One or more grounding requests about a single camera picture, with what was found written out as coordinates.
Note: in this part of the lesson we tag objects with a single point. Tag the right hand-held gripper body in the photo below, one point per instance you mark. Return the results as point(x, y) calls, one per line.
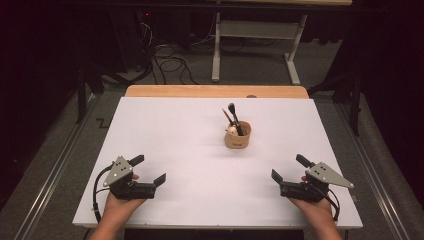
point(328, 175)

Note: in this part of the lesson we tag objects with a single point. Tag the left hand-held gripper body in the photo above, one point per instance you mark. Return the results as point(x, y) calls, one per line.
point(116, 171)

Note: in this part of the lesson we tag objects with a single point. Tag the round wooden brush holder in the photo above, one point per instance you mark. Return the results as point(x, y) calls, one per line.
point(237, 141)

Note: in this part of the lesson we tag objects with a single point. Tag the black makeup brush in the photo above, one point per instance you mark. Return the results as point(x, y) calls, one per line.
point(235, 118)

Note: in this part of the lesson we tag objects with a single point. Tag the thin black gold-tipped brush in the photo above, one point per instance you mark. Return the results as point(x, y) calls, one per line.
point(227, 117)

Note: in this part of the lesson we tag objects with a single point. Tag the person's left hand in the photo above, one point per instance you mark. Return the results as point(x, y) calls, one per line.
point(118, 208)

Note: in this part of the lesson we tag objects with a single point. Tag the person's right hand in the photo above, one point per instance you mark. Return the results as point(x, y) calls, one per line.
point(315, 211)

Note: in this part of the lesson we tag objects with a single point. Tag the white board sheet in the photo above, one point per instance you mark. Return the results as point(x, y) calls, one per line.
point(186, 133)

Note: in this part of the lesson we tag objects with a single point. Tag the small cream figurine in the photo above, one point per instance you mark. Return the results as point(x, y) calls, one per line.
point(232, 131)

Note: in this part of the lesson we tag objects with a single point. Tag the black metal stand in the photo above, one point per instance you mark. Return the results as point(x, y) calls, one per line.
point(355, 106)
point(81, 93)

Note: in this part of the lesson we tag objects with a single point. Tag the wooden table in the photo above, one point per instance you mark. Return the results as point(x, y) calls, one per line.
point(216, 91)

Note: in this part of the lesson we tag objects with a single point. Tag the black computer tower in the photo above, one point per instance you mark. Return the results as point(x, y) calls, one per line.
point(131, 40)

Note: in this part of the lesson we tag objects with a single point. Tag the light wooden desktop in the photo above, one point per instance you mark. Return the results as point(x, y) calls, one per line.
point(283, 2)

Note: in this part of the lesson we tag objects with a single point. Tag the metal floor rail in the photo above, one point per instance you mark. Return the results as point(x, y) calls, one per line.
point(50, 186)
point(376, 180)

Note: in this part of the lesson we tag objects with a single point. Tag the white metal desk frame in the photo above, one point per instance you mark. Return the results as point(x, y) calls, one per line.
point(256, 29)

